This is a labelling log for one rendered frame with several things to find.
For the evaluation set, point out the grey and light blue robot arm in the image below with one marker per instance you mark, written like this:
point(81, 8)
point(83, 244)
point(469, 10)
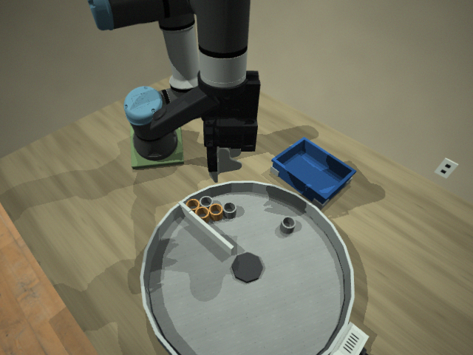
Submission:
point(222, 30)

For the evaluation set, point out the blue crate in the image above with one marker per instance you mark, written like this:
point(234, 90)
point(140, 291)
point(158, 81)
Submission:
point(323, 173)

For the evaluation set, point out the bronze bushing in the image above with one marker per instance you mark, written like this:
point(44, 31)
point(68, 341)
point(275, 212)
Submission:
point(203, 210)
point(193, 202)
point(215, 207)

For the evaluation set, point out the grey metal bushing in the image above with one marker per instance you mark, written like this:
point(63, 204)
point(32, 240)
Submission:
point(229, 205)
point(289, 220)
point(206, 199)

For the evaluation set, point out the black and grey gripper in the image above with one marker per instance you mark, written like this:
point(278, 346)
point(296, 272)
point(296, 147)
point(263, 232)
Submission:
point(231, 127)

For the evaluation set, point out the grey round turntable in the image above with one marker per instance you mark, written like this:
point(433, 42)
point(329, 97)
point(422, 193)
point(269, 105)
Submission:
point(241, 286)

